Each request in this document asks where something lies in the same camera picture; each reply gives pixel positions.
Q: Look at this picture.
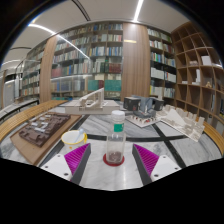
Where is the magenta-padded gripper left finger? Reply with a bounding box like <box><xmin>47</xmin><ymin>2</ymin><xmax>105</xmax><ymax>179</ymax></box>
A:
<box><xmin>39</xmin><ymin>142</ymin><xmax>92</xmax><ymax>186</ymax></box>

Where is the flat round red coaster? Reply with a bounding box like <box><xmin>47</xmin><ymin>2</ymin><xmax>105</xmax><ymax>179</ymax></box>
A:
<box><xmin>102</xmin><ymin>153</ymin><xmax>126</xmax><ymax>167</ymax></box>

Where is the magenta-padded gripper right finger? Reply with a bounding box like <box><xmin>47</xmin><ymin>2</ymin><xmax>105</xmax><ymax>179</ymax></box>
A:
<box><xmin>131</xmin><ymin>143</ymin><xmax>183</xmax><ymax>187</ymax></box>

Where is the clear plastic bottle green label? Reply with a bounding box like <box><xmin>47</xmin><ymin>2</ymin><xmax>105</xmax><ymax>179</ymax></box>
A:
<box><xmin>105</xmin><ymin>109</ymin><xmax>127</xmax><ymax>165</ymax></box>

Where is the white flower-print cup yellow rim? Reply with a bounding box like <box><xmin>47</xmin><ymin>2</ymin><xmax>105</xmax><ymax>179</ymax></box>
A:
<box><xmin>61</xmin><ymin>129</ymin><xmax>88</xmax><ymax>155</ymax></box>

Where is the brown building model on board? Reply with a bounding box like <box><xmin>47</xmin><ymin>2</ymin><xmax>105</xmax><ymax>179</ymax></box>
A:
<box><xmin>9</xmin><ymin>112</ymin><xmax>83</xmax><ymax>167</ymax></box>

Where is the dark grey building model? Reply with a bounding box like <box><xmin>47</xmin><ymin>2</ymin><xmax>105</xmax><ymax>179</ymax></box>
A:
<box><xmin>123</xmin><ymin>94</ymin><xmax>165</xmax><ymax>128</ymax></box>

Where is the large book-filled shelf wall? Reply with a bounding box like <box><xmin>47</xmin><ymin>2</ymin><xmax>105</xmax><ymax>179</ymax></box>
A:
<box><xmin>50</xmin><ymin>22</ymin><xmax>124</xmax><ymax>101</ymax></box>

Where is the white plastic spoon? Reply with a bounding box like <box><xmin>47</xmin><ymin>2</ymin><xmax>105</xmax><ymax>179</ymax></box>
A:
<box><xmin>73</xmin><ymin>128</ymin><xmax>86</xmax><ymax>143</ymax></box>

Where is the long white ceiling light strip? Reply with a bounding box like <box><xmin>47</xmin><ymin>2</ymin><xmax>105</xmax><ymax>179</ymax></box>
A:
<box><xmin>28</xmin><ymin>23</ymin><xmax>91</xmax><ymax>61</ymax></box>
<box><xmin>133</xmin><ymin>0</ymin><xmax>145</xmax><ymax>23</ymax></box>

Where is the tall book-filled shelf unit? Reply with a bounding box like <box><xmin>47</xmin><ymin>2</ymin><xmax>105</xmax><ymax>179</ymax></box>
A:
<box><xmin>148</xmin><ymin>28</ymin><xmax>178</xmax><ymax>99</ymax></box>

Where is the white building model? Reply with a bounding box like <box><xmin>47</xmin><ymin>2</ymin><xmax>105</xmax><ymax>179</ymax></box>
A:
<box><xmin>156</xmin><ymin>104</ymin><xmax>206</xmax><ymax>144</ymax></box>

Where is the bookcase behind glass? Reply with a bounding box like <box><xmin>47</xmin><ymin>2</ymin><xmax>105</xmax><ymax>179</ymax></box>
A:
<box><xmin>18</xmin><ymin>44</ymin><xmax>43</xmax><ymax>101</ymax></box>

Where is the wooden open cubby shelf unit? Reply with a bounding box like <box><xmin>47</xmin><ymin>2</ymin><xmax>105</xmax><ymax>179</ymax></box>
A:
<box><xmin>170</xmin><ymin>21</ymin><xmax>224</xmax><ymax>126</ymax></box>

